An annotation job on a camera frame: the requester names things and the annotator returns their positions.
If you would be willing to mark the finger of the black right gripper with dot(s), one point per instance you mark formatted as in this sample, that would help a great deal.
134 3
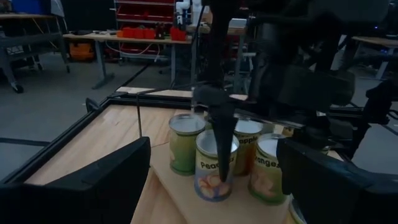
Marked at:
222 140

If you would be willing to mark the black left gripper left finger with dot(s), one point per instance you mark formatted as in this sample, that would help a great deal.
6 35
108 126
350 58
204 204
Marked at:
77 196

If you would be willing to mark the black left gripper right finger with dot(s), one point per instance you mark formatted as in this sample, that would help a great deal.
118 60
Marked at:
342 193

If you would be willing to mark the green Oranges label can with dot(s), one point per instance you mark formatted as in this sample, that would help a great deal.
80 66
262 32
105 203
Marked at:
264 174
183 149

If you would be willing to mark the Peaches label can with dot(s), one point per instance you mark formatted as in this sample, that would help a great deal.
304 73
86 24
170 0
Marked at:
203 183

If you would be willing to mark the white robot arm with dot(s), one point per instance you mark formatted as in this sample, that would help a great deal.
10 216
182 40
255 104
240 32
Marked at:
186 11

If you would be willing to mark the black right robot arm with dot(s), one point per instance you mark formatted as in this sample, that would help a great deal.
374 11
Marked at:
295 84

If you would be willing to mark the orange Pineapple label can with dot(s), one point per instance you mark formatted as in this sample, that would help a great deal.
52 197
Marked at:
245 149

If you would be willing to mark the tin can with green rim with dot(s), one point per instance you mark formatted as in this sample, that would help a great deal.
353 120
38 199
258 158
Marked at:
297 213

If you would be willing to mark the red storage bin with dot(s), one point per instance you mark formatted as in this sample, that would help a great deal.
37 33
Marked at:
178 34
150 34
128 33
139 33

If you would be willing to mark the dark glass bottle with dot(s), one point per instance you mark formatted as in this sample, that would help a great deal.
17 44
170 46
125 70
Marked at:
160 31

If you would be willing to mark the wooden top desk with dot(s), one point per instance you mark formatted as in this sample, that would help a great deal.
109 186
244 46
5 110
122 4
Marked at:
130 40
376 41

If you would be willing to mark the red storage rack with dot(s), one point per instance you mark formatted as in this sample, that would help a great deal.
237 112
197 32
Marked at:
143 12

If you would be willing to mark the grey wheeled desk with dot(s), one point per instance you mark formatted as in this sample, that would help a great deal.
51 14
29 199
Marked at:
28 40

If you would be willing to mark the black table edge frame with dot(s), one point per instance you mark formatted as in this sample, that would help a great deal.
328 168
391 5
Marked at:
62 140

